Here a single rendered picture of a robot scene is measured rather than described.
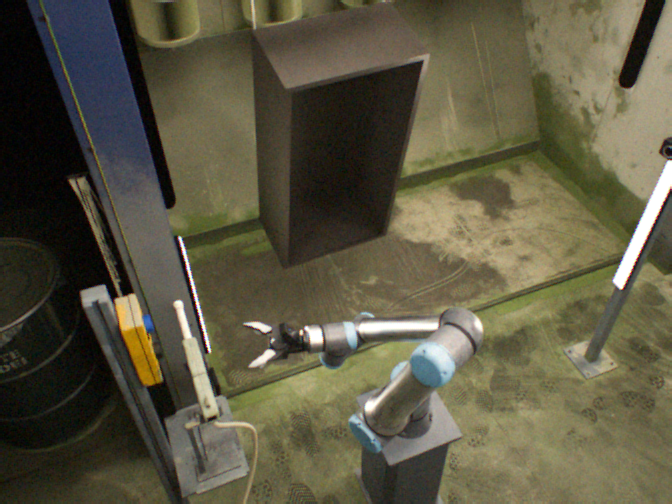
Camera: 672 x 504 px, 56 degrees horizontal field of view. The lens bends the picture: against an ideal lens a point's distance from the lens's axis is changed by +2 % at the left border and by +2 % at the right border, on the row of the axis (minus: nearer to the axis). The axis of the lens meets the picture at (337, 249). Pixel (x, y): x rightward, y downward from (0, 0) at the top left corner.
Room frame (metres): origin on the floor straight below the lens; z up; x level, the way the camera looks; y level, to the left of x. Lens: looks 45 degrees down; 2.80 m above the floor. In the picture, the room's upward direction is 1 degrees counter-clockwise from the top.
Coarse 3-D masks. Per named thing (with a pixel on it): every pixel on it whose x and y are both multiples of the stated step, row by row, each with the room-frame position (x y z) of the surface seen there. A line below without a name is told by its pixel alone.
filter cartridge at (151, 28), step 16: (144, 0) 3.06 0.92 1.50; (160, 0) 3.05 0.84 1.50; (176, 0) 3.09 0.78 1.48; (192, 0) 3.17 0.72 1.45; (144, 16) 3.07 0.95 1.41; (160, 16) 3.07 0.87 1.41; (176, 16) 3.09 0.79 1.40; (192, 16) 3.15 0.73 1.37; (144, 32) 3.08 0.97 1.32; (160, 32) 3.07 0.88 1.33; (176, 32) 3.08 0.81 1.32; (192, 32) 3.13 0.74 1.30
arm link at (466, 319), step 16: (352, 320) 1.41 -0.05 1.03; (368, 320) 1.35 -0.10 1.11; (384, 320) 1.29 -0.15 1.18; (400, 320) 1.24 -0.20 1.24; (416, 320) 1.20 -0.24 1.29; (432, 320) 1.16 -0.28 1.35; (448, 320) 1.08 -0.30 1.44; (464, 320) 1.07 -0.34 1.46; (368, 336) 1.30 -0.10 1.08; (384, 336) 1.25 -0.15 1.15; (400, 336) 1.20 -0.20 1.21; (416, 336) 1.16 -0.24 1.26; (480, 336) 1.03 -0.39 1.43
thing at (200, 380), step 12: (180, 312) 1.37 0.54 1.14; (192, 348) 1.22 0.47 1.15; (192, 360) 1.17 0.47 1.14; (192, 372) 1.12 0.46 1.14; (204, 372) 1.13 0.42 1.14; (204, 384) 1.08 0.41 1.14; (204, 396) 1.03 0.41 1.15; (204, 408) 1.00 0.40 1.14; (216, 408) 1.00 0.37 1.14; (204, 420) 0.97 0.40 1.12; (216, 420) 0.98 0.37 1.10
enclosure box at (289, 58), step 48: (288, 48) 2.20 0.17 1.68; (336, 48) 2.22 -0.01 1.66; (384, 48) 2.24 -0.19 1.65; (288, 96) 2.00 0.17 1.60; (336, 96) 2.54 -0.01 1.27; (384, 96) 2.54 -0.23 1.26; (288, 144) 2.04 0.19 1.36; (336, 144) 2.61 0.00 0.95; (384, 144) 2.52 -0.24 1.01; (288, 192) 2.10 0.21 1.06; (336, 192) 2.70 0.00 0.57; (384, 192) 2.49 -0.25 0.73; (288, 240) 2.17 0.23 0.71; (336, 240) 2.41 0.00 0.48
